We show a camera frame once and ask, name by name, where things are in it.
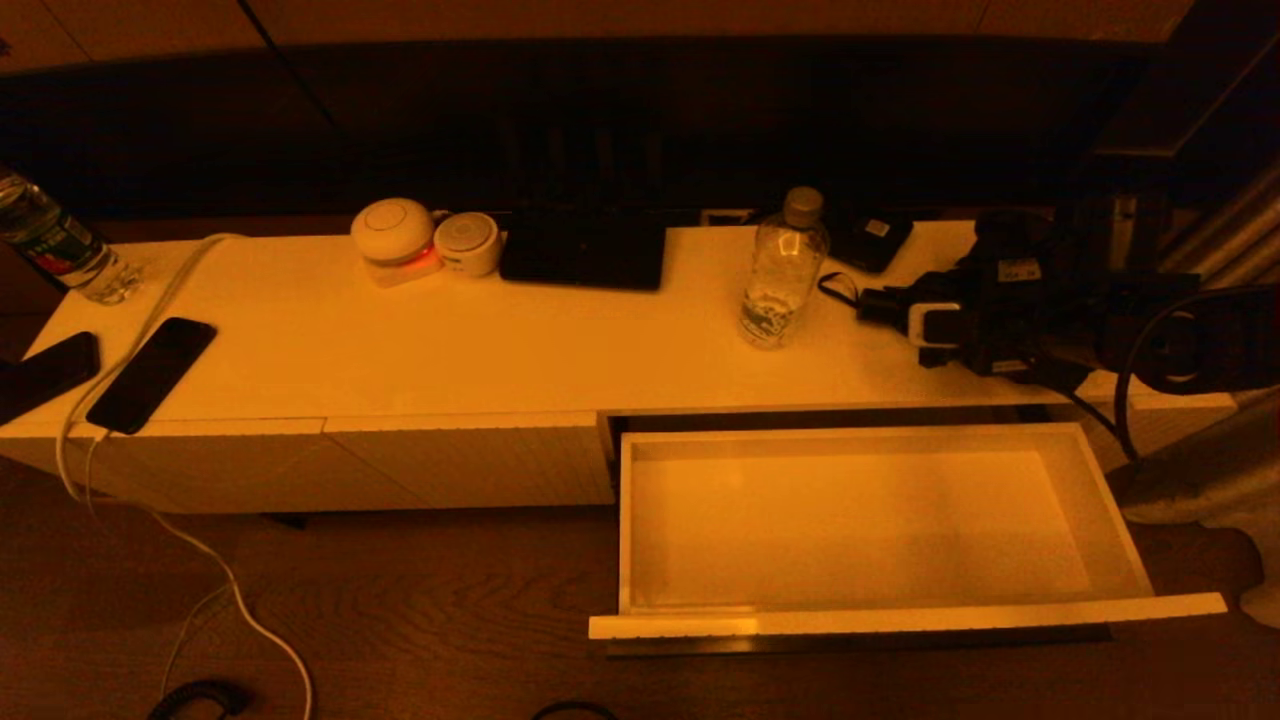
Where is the black umbrella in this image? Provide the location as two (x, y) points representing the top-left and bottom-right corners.
(817, 208), (1056, 326)

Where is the clear bottle with grey cap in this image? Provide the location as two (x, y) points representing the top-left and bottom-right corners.
(737, 184), (831, 350)

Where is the white ribbed drawer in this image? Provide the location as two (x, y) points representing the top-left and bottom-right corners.
(588, 420), (1229, 643)

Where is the long white low cabinet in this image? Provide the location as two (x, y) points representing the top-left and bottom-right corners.
(0, 218), (1239, 516)

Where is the small black adapter box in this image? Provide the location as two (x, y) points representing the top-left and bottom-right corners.
(827, 208), (914, 274)

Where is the pale pleated curtain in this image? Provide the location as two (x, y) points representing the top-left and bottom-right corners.
(1105, 150), (1280, 631)

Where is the flat black set-top box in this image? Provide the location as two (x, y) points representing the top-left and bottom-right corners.
(497, 203), (668, 292)

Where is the white ribbed cabinet door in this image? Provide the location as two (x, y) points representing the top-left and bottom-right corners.
(323, 410), (616, 507)
(0, 418), (431, 515)

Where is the small white round speaker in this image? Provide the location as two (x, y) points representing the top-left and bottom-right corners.
(433, 210), (503, 278)

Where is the large white round device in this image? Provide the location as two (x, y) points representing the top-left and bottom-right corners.
(349, 196), (444, 289)

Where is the black smartphone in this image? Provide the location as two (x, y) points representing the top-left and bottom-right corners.
(0, 330), (102, 425)
(85, 315), (219, 435)

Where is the labelled plastic water bottle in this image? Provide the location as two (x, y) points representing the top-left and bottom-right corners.
(0, 168), (142, 305)

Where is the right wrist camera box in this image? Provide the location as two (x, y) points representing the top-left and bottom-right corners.
(907, 301), (964, 350)

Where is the black base cable with plug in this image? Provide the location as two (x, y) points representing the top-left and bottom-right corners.
(530, 699), (622, 720)

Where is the thin black wall cable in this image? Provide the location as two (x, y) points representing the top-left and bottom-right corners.
(234, 0), (343, 133)

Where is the thin white cable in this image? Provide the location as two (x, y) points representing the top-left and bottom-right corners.
(84, 434), (239, 703)

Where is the coiled black cable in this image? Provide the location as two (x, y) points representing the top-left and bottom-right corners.
(147, 677), (247, 720)

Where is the thick white charging cable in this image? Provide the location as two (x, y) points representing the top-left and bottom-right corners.
(54, 231), (315, 720)

